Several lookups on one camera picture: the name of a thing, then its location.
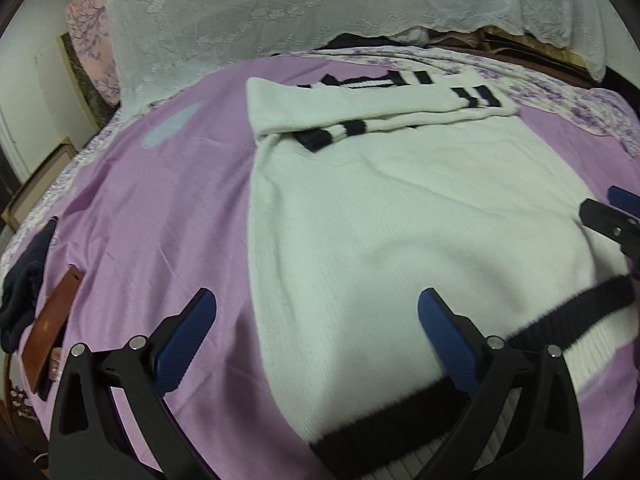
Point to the brown leather item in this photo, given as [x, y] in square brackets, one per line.
[50, 330]

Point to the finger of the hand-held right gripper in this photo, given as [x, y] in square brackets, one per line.
[612, 225]
[627, 201]

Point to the pink floral blanket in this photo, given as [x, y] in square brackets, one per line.
[90, 50]

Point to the white lace cover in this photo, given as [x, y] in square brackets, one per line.
[300, 10]

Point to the purple bed sheet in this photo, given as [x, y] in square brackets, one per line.
[175, 210]

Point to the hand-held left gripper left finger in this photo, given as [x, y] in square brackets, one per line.
[185, 345]

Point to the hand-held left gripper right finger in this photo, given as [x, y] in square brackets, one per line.
[450, 345]

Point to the white sweater with black stripes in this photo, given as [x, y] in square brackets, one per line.
[400, 235]

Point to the cardboard box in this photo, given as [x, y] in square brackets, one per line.
[30, 190]

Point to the dark patterned cloth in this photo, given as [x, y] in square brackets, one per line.
[20, 400]

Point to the navy cloth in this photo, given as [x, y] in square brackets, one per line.
[20, 290]

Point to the purple floral quilt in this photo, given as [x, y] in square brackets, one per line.
[575, 105]

